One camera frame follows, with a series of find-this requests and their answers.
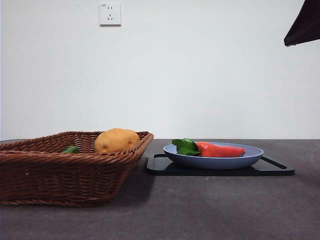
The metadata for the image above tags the orange carrot with green leaves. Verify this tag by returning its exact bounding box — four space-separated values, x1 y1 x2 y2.
171 137 246 158

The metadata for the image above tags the blue round plate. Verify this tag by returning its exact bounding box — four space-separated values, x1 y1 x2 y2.
162 141 265 171

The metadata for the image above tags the black flat tray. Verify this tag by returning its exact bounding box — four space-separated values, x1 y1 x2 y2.
146 153 296 177

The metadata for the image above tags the yellow-brown potato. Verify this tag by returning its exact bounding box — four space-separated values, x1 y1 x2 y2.
94 128 141 154

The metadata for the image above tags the green chili pepper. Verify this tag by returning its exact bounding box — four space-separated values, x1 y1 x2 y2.
61 145 81 154

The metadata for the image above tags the brown wicker basket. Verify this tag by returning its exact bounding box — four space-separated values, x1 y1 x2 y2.
0 131 155 208

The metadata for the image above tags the white wall socket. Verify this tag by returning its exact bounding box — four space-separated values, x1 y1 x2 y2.
99 2 122 27

